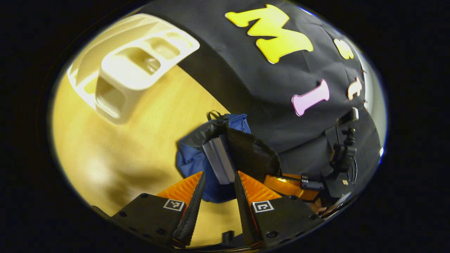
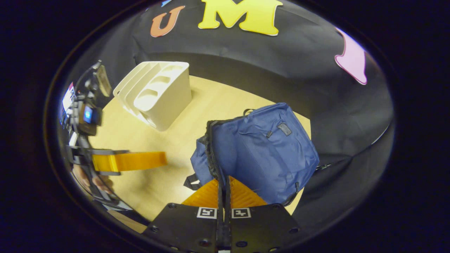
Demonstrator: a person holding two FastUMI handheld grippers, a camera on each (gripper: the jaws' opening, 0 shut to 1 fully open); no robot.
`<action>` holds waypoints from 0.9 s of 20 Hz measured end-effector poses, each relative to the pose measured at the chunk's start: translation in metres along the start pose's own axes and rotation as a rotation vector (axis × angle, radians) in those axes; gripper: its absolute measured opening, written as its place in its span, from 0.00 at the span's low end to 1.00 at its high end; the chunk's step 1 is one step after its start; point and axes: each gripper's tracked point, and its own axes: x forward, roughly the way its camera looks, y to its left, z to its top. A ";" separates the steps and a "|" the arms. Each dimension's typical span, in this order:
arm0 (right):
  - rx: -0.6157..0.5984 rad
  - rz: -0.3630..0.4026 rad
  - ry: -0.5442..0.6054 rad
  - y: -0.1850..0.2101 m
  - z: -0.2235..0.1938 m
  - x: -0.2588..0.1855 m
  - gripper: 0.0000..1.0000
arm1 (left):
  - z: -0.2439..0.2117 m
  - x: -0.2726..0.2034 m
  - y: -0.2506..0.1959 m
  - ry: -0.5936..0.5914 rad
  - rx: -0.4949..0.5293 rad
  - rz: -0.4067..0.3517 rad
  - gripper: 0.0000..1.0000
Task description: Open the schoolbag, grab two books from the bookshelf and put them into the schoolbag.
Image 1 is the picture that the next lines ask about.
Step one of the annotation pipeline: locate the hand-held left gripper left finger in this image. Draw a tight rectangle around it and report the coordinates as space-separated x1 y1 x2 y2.
110 171 207 247

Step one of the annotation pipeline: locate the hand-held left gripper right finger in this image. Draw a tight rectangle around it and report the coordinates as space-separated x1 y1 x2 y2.
234 171 324 248

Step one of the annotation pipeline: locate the blue schoolbag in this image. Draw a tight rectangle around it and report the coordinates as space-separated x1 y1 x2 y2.
176 111 282 204

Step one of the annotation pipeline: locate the white patterned book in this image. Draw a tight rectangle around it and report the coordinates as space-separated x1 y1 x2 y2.
202 140 229 186

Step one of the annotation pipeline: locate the white plastic bookshelf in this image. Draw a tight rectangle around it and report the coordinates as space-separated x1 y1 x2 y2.
67 13 200 125

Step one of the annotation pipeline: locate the black backdrop cloth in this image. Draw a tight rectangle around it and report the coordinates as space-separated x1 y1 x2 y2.
141 0 384 183

